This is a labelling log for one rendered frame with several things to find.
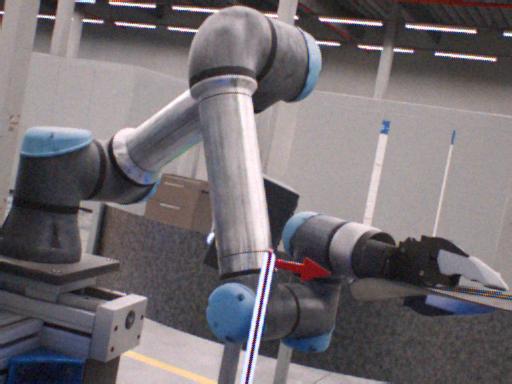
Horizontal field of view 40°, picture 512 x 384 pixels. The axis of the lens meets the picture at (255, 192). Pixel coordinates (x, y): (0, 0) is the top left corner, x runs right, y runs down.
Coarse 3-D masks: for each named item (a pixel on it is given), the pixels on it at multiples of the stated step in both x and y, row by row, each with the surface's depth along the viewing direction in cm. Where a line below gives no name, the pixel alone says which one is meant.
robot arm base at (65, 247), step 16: (16, 208) 121; (32, 208) 120; (48, 208) 120; (64, 208) 122; (16, 224) 120; (32, 224) 120; (48, 224) 120; (64, 224) 122; (0, 240) 121; (16, 240) 119; (32, 240) 119; (48, 240) 121; (64, 240) 122; (80, 240) 127; (16, 256) 119; (32, 256) 119; (48, 256) 120; (64, 256) 121; (80, 256) 126
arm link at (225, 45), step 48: (192, 48) 99; (240, 48) 97; (192, 96) 99; (240, 96) 96; (240, 144) 94; (240, 192) 92; (240, 240) 91; (240, 288) 88; (288, 288) 95; (240, 336) 87
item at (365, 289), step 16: (352, 288) 75; (368, 288) 74; (384, 288) 72; (400, 288) 67; (416, 288) 61; (432, 288) 68; (448, 288) 70; (464, 288) 71; (480, 304) 62; (496, 304) 64
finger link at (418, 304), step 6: (408, 300) 85; (414, 300) 84; (420, 300) 83; (408, 306) 84; (414, 306) 84; (420, 306) 83; (426, 306) 82; (432, 306) 82; (420, 312) 83; (426, 312) 82; (432, 312) 81; (438, 312) 81; (444, 312) 80; (450, 312) 80
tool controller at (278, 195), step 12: (264, 180) 127; (276, 180) 145; (276, 192) 127; (288, 192) 127; (276, 204) 127; (288, 204) 127; (276, 216) 127; (288, 216) 127; (276, 228) 127; (276, 240) 127; (216, 252) 127; (204, 264) 128; (216, 264) 127
